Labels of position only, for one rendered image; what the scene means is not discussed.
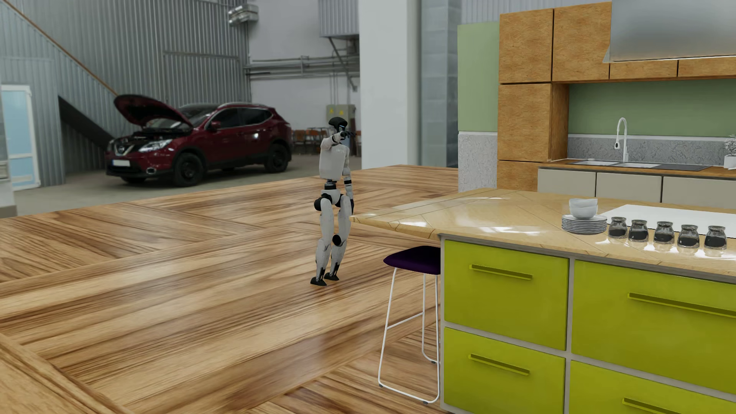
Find white humanoid robot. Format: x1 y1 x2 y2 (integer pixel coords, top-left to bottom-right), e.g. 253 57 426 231
310 117 355 287

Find purple seat bar stool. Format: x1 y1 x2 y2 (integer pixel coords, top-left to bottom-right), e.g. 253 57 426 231
378 245 442 405

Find dark red SUV car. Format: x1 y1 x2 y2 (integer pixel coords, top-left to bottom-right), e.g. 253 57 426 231
104 94 293 187

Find white bowl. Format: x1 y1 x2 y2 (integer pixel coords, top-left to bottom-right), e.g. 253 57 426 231
568 198 599 220

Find stack of grey plates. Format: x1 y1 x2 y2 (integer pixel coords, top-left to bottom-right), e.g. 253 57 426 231
561 214 608 235

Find green drawer kitchen island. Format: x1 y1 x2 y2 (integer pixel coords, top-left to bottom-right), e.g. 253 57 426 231
351 187 736 414

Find steel kitchen sink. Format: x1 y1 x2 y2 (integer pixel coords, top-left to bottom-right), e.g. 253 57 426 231
571 160 662 169

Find white kitchen faucet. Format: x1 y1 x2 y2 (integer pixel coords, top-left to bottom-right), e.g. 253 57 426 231
614 117 630 163

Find grey base kitchen counter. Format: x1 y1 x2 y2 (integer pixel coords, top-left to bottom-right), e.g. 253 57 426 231
537 159 736 209

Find white cutting board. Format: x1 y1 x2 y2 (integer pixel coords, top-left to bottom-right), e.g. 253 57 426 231
598 204 736 239

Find steel range hood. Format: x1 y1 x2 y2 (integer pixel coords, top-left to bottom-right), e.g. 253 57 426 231
603 0 736 64

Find white framed glass door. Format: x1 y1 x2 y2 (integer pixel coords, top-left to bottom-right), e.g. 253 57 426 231
0 84 41 191

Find wooden wall cabinets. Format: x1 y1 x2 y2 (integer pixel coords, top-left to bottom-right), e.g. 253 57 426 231
497 1 736 192

